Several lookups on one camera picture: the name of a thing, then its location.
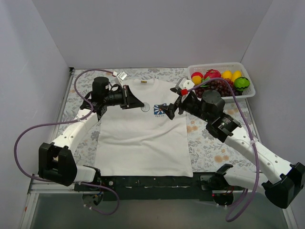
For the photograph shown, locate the yellow toy mango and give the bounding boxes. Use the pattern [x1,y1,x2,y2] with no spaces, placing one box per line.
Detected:
[231,71,242,83]

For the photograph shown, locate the round brooch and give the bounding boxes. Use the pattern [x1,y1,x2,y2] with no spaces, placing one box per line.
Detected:
[141,102,150,112]

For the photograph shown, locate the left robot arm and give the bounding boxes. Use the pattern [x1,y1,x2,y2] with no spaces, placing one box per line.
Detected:
[38,72,144,191]

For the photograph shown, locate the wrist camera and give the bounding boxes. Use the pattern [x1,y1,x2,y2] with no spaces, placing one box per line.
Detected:
[112,71,127,87]
[170,78,195,96]

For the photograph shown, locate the purple toy grapes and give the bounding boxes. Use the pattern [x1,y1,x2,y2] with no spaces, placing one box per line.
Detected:
[195,79,242,98]

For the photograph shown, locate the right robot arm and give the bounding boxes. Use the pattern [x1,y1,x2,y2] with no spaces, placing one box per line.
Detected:
[159,90,305,209]

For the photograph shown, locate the red yellow toy apple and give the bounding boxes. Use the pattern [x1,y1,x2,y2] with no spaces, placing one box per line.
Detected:
[191,72,203,85]

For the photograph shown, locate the red dragon fruit toy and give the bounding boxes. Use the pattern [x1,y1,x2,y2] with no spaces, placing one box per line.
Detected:
[204,69,221,80]

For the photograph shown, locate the white plastic basket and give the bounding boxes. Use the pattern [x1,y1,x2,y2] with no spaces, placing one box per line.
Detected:
[187,62,255,102]

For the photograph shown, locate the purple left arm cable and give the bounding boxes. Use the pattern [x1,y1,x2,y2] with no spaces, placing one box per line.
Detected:
[13,69,120,216]

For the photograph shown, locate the yellow toy lemon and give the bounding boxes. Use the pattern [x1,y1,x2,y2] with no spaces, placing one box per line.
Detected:
[221,70,232,80]

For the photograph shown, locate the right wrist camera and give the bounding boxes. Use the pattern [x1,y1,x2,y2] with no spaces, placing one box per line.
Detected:
[170,78,195,96]

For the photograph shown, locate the floral table mat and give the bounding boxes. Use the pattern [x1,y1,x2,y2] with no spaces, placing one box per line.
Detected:
[61,68,255,172]

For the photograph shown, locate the white t-shirt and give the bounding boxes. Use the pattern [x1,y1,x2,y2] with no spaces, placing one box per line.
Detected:
[94,79,193,177]

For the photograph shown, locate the green toy watermelon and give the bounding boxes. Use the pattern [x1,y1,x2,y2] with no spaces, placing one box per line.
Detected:
[234,77,251,92]

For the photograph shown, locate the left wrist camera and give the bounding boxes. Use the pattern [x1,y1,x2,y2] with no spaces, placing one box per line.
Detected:
[112,71,127,87]

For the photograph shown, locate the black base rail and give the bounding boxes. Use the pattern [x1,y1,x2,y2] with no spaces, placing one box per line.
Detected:
[74,172,240,205]

